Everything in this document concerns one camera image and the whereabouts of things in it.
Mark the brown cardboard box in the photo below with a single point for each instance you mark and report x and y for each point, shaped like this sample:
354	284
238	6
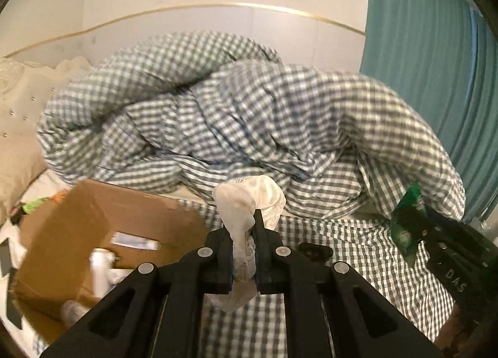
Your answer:
97	202

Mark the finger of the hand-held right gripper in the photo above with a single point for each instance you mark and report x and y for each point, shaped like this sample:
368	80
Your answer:
459	231
435	245

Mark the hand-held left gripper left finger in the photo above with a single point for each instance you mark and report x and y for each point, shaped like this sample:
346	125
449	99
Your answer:
221	264

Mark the white printed flat tube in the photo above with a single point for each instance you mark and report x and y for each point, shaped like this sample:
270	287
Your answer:
134	241

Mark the white plastic tube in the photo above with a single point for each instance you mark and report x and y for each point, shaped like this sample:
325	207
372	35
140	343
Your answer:
100	268

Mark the white lace cloth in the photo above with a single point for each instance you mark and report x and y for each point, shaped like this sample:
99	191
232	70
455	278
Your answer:
253	190

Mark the teal curtain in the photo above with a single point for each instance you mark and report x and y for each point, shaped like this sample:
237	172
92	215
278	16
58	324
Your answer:
428	70

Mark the person's right forearm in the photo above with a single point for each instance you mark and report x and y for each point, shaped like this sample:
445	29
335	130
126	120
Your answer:
455	330

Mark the grey rounded container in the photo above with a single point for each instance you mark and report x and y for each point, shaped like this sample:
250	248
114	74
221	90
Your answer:
74	311

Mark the beige studded pillow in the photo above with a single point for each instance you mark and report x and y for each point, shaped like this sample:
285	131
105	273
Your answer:
19	128

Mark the grey white checked duvet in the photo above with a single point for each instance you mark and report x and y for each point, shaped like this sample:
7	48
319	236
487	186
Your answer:
233	109

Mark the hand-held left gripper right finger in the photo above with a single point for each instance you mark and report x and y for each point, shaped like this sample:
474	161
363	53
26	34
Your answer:
266	264

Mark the green orange packet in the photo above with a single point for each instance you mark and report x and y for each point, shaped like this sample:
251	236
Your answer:
33	207

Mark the grey white checked bed sheet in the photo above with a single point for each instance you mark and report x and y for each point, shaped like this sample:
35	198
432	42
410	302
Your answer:
350	284

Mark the small black item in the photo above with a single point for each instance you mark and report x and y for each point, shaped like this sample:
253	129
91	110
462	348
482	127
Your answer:
317	252

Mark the green snack packet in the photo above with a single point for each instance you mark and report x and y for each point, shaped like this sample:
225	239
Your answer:
406	221

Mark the black flat object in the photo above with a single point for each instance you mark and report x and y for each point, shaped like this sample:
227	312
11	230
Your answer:
4	258

